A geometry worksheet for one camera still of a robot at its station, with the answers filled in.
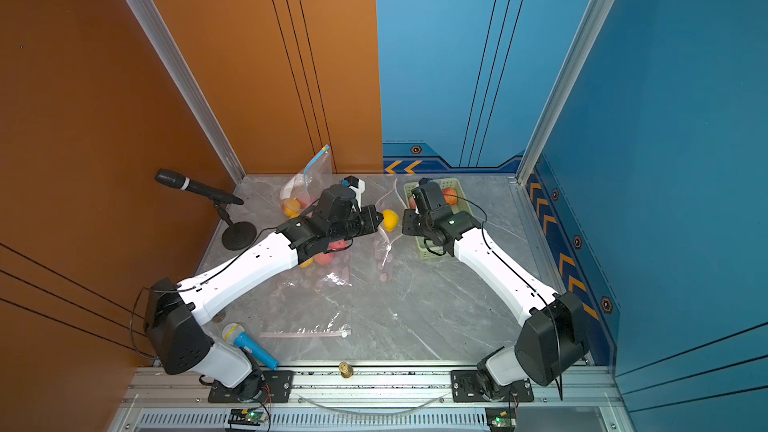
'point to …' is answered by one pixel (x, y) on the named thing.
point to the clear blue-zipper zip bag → (302, 190)
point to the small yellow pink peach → (390, 219)
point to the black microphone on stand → (239, 235)
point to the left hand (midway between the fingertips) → (388, 213)
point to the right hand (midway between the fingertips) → (409, 219)
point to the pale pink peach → (341, 244)
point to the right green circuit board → (501, 419)
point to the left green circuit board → (246, 417)
